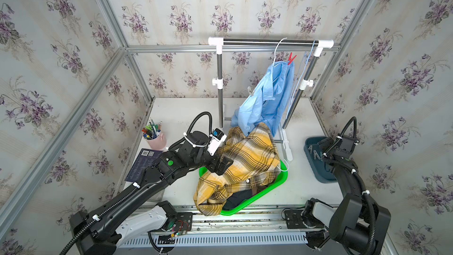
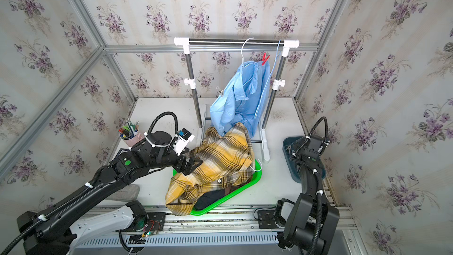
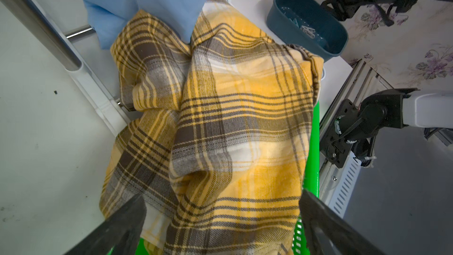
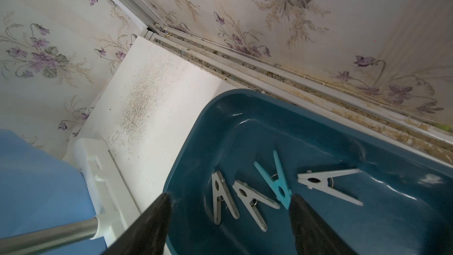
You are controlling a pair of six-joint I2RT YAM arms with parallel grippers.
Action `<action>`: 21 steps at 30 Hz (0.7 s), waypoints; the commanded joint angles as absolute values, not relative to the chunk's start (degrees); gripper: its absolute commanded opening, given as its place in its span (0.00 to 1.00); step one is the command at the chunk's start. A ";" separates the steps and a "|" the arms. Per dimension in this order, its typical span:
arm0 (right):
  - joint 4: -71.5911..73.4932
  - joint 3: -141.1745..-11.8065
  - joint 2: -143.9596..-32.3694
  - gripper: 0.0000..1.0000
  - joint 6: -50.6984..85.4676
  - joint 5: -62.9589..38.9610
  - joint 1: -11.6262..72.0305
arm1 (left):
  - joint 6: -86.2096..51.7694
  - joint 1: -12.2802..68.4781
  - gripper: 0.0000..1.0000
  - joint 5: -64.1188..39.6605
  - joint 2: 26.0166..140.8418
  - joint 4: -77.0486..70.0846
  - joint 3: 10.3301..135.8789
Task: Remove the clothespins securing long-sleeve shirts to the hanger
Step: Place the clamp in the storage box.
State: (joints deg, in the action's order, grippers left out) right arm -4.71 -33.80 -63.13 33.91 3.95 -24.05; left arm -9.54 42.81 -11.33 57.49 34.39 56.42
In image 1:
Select yellow plaid shirt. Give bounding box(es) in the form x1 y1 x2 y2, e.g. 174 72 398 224
193 123 281 216

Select light blue shirt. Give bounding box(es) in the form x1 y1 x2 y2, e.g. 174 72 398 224
231 61 294 136

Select light blue wire hanger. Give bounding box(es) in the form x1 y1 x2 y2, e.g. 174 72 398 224
287 40 316 115

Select dark multicolour plaid shirt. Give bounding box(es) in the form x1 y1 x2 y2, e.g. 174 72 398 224
222 186 265 211

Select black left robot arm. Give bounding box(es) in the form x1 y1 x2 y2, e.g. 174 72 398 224
61 112 232 255

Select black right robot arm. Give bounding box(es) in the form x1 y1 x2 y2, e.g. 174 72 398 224
282 116 391 255

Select dark teal plastic tray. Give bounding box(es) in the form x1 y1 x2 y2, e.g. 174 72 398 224
304 136 337 184

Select green perforated plastic basket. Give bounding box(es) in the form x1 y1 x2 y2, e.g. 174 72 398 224
193 162 288 216

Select dark blue card booklet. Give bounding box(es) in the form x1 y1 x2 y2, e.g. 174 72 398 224
125 148 163 183

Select pink pen cup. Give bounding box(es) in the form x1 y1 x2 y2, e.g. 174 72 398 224
142 119 167 151

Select pale clothespin on blue shirt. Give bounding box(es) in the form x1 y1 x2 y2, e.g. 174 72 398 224
247 86 254 96

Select red clothespin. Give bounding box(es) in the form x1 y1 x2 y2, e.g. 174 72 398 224
287 53 297 65

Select metal clothes rack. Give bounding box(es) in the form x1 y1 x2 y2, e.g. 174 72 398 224
208 37 335 162

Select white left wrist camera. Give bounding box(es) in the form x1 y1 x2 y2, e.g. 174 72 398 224
208 128 227 156

